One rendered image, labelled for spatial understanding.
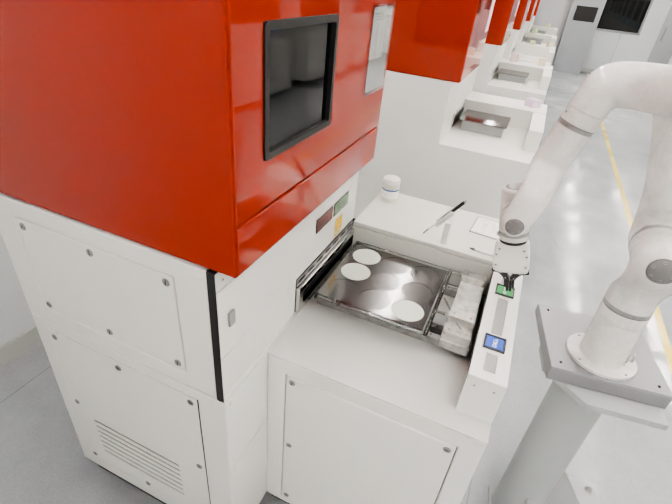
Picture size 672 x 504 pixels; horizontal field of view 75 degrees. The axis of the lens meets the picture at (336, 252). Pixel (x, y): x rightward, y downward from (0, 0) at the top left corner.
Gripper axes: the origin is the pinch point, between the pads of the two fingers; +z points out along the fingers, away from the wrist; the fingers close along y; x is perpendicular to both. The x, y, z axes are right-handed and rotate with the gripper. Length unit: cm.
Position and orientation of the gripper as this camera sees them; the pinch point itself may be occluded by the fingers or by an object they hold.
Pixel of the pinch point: (509, 283)
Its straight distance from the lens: 146.2
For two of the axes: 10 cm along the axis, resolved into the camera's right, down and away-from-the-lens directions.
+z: 1.0, 8.8, 4.7
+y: 9.1, 1.1, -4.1
